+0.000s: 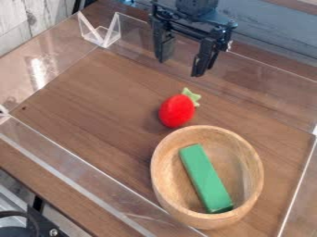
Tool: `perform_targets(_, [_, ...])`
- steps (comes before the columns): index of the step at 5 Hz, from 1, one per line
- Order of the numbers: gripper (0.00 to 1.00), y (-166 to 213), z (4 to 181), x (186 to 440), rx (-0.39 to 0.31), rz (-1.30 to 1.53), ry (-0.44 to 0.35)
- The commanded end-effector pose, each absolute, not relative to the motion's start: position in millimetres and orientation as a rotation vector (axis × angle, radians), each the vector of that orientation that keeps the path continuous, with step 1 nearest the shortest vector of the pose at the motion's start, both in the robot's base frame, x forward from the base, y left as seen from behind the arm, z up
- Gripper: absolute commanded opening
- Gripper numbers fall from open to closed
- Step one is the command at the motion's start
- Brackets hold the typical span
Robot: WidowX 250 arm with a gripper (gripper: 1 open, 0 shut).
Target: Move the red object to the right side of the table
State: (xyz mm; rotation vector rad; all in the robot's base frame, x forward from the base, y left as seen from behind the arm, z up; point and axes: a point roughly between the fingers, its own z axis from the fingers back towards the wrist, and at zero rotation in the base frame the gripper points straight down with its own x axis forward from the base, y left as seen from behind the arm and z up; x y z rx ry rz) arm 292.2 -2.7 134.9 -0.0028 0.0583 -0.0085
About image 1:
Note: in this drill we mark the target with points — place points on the green rectangular block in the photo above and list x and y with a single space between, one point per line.
205 180

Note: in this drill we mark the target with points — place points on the wooden bowl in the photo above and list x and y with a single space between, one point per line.
237 164

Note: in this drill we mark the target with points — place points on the red plush strawberry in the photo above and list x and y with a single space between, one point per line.
177 109

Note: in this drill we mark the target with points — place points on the black clamp with cable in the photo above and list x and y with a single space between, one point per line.
39 226

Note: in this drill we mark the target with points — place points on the clear acrylic enclosure wall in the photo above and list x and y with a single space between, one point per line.
81 129

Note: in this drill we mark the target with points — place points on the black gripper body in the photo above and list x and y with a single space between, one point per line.
193 18

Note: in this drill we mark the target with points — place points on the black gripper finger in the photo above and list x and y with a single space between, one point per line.
205 58
164 43

